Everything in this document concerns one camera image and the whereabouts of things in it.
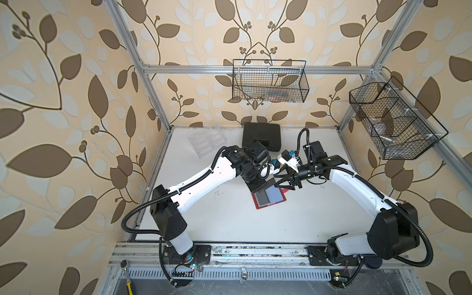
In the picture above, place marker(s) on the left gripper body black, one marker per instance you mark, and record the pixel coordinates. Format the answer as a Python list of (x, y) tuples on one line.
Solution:
[(252, 179)]

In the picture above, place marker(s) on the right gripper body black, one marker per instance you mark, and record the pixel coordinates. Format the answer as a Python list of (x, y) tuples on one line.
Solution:
[(303, 174)]

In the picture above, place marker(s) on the red leather card holder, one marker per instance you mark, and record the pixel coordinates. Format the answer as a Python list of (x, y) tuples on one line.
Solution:
[(276, 196)]

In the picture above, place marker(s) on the grey credit card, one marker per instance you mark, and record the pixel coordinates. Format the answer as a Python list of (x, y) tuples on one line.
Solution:
[(262, 199)]

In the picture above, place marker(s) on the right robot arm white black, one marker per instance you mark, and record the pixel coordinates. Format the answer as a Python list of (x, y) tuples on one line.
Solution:
[(395, 231)]

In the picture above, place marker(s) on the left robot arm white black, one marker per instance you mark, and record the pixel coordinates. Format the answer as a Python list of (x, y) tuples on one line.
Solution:
[(170, 204)]

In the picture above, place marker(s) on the black plastic tool case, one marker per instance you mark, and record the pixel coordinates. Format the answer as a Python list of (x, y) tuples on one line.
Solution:
[(268, 135)]

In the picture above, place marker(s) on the clear plastic organizer box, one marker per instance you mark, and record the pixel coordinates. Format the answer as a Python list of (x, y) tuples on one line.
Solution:
[(207, 140)]

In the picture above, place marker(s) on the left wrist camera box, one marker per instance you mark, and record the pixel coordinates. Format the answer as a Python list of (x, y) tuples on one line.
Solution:
[(259, 153)]

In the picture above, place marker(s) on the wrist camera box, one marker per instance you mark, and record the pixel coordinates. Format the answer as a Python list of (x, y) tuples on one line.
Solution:
[(259, 153), (314, 152)]

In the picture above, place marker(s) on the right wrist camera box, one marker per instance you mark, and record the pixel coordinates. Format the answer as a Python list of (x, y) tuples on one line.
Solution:
[(314, 152)]

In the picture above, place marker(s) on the black wire basket back wall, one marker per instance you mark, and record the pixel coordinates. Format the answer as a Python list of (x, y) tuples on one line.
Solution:
[(270, 80)]

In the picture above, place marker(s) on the black wire basket wall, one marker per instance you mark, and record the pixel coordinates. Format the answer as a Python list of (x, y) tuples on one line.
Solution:
[(400, 125), (270, 80)]

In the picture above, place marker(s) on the black wire basket right wall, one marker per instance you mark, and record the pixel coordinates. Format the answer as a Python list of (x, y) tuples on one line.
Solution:
[(400, 125)]

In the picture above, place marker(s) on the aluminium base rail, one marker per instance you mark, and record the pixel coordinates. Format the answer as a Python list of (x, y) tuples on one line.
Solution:
[(252, 269)]

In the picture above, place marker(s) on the yellow handled ratchet tool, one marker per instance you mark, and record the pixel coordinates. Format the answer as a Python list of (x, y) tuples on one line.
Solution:
[(124, 264)]

